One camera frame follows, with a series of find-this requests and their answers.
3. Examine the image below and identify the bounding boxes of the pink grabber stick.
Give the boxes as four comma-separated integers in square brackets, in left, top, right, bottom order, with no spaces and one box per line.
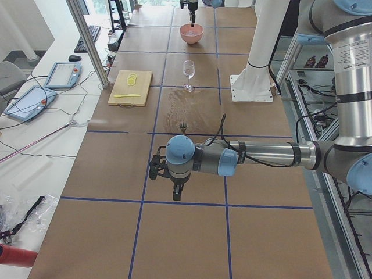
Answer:
[1,120,90,163]

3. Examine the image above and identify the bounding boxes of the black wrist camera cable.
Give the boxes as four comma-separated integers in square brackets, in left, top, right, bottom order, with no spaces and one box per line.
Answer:
[209,113,300,168]

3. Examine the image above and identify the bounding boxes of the lemon slices stack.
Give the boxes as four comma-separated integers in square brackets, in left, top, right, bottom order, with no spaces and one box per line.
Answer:
[126,73,138,86]

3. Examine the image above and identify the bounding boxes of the yellow plastic knife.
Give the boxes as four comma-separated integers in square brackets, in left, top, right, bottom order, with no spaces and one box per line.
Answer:
[113,94,141,98]

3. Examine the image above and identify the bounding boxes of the clear wine glass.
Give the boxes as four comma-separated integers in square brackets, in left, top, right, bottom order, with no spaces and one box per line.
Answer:
[183,60,195,92]

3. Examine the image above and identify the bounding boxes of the white camera pillar base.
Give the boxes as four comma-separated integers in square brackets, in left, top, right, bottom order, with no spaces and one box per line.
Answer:
[230,1,294,103]

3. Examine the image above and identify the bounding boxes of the pink bowl of ice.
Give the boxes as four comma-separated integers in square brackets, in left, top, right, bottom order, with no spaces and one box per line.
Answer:
[179,23,204,44]

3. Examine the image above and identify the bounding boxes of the black keyboard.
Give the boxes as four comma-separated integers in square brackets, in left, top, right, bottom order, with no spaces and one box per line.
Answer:
[73,24,102,53]

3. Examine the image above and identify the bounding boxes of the upper teach pendant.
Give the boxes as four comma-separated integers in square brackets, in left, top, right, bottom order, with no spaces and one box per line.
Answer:
[44,62,82,90]

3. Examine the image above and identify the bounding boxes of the lower teach pendant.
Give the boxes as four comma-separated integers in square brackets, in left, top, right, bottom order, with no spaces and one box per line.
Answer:
[4,85,57,121]

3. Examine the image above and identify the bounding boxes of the bamboo cutting board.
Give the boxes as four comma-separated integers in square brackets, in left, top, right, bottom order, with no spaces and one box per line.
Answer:
[108,70,152,106]

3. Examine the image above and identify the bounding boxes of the teach pendant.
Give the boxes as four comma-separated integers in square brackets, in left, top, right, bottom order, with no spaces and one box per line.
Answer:
[44,62,82,90]
[4,85,57,121]

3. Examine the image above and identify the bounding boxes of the black computer mouse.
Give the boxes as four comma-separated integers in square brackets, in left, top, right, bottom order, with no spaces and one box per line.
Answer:
[68,55,82,62]

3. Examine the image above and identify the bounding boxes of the aluminium frame post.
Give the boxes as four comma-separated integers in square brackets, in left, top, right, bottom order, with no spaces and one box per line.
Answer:
[66,0,109,88]

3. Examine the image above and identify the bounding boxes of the red fire extinguisher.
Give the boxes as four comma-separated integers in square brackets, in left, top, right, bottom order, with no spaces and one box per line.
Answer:
[0,244,38,267]

